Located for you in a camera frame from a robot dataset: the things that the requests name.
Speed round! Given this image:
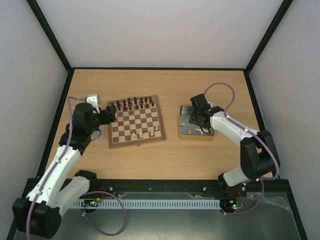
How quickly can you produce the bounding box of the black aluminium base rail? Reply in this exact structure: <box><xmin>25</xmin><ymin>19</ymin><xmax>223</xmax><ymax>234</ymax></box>
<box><xmin>89</xmin><ymin>179</ymin><xmax>293</xmax><ymax>199</ymax></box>

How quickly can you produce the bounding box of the wooden chess board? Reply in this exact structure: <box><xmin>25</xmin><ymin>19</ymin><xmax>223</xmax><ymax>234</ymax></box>
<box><xmin>107</xmin><ymin>95</ymin><xmax>166</xmax><ymax>149</ymax></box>

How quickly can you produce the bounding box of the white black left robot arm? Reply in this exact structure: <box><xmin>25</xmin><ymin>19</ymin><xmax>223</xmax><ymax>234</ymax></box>
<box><xmin>12</xmin><ymin>101</ymin><xmax>116</xmax><ymax>239</ymax></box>

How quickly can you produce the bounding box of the black frame post right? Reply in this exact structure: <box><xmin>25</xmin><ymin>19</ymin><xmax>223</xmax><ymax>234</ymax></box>
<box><xmin>244</xmin><ymin>0</ymin><xmax>293</xmax><ymax>75</ymax></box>

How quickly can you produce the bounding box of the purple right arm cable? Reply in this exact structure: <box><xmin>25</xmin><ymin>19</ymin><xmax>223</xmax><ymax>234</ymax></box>
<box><xmin>203</xmin><ymin>82</ymin><xmax>281</xmax><ymax>216</ymax></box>

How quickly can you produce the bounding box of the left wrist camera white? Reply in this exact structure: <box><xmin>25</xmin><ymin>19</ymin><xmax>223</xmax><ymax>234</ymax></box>
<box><xmin>86</xmin><ymin>93</ymin><xmax>101</xmax><ymax>108</ymax></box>

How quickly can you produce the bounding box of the silver tin lid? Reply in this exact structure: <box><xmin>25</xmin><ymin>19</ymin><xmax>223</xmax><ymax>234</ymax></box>
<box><xmin>91</xmin><ymin>125</ymin><xmax>105</xmax><ymax>140</ymax></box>

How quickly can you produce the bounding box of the light blue cable duct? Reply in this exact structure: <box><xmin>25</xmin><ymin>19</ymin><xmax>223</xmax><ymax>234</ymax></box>
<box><xmin>70</xmin><ymin>199</ymin><xmax>221</xmax><ymax>210</ymax></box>

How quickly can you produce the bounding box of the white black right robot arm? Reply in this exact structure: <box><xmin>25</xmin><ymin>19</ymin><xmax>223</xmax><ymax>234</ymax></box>
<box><xmin>189</xmin><ymin>93</ymin><xmax>280</xmax><ymax>196</ymax></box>

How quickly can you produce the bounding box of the gold metal tin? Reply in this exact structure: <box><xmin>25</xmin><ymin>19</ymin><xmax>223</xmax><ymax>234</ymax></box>
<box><xmin>178</xmin><ymin>105</ymin><xmax>215</xmax><ymax>142</ymax></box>

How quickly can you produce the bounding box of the black frame post left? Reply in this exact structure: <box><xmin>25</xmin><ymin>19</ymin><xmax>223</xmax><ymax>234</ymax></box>
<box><xmin>26</xmin><ymin>0</ymin><xmax>72</xmax><ymax>72</ymax></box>

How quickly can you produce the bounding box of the black frame post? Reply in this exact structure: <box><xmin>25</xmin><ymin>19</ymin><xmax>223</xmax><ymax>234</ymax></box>
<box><xmin>26</xmin><ymin>0</ymin><xmax>72</xmax><ymax>72</ymax></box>
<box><xmin>244</xmin><ymin>0</ymin><xmax>293</xmax><ymax>75</ymax></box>

